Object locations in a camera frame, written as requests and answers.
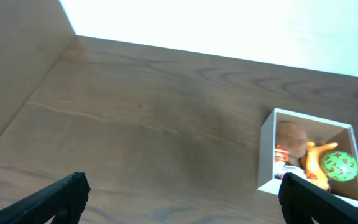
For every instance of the orange ribbed round toy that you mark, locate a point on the orange ribbed round toy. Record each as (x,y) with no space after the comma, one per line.
(281,155)

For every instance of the green number ball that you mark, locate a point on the green number ball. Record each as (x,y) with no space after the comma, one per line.
(339,166)

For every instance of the brown plush toy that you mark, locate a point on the brown plush toy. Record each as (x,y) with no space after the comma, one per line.
(292,137)

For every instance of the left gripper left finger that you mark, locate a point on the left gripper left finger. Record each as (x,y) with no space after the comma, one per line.
(61,202)

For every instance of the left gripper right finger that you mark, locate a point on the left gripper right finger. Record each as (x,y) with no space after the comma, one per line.
(303,202)

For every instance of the white pink duck toy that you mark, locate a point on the white pink duck toy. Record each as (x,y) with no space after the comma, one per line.
(281,168)

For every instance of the white cardboard box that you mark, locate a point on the white cardboard box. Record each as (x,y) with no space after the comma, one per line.
(321,131)

